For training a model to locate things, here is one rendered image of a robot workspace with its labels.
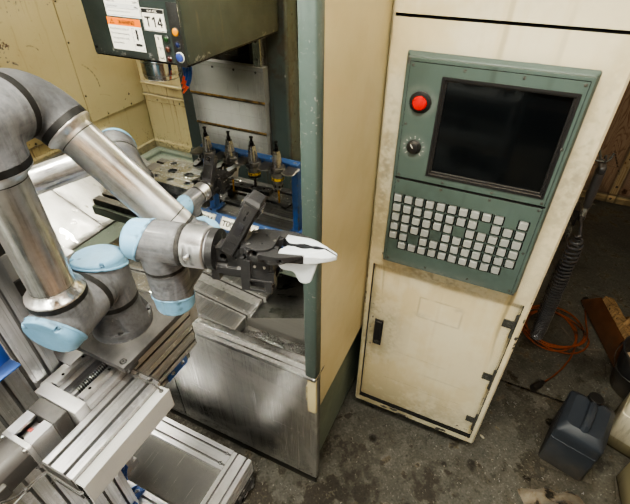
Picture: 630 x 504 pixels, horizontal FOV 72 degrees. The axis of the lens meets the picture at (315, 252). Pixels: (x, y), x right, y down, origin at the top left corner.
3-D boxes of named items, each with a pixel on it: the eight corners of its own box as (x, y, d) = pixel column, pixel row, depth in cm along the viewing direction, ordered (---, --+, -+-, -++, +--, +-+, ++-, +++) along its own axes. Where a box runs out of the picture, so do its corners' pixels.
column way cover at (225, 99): (269, 165, 241) (262, 68, 210) (199, 149, 257) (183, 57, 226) (273, 162, 245) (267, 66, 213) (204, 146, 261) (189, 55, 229)
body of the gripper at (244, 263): (287, 270, 77) (223, 262, 79) (287, 227, 73) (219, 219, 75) (275, 295, 71) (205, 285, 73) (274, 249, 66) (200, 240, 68)
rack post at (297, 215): (298, 237, 188) (296, 176, 169) (287, 234, 189) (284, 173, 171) (308, 226, 195) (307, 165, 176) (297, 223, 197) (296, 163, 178)
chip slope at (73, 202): (86, 267, 216) (67, 223, 200) (-3, 233, 238) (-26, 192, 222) (197, 186, 279) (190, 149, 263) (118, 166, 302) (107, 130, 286)
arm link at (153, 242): (146, 245, 82) (135, 206, 76) (201, 252, 80) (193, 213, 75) (123, 272, 75) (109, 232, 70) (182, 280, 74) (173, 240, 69)
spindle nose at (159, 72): (188, 72, 190) (183, 42, 183) (172, 83, 178) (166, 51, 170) (154, 70, 193) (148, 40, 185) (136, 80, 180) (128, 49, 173)
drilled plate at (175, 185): (191, 198, 206) (189, 189, 203) (144, 185, 215) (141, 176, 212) (219, 177, 222) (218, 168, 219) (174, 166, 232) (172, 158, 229)
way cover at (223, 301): (242, 347, 175) (237, 320, 166) (81, 284, 206) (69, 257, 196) (278, 300, 197) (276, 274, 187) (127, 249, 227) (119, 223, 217)
